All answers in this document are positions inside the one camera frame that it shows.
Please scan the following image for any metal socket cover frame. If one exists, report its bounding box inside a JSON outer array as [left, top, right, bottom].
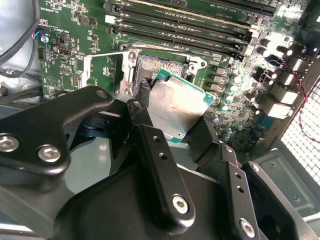
[[83, 49, 141, 97]]

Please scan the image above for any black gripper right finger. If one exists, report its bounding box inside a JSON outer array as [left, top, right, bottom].
[[188, 118, 308, 240]]

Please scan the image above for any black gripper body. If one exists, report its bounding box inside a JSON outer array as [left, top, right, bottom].
[[51, 159, 241, 240]]

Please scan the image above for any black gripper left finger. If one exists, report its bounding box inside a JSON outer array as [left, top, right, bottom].
[[0, 77, 197, 229]]

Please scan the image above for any CPU with silver top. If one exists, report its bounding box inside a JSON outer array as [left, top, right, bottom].
[[147, 66, 217, 146]]

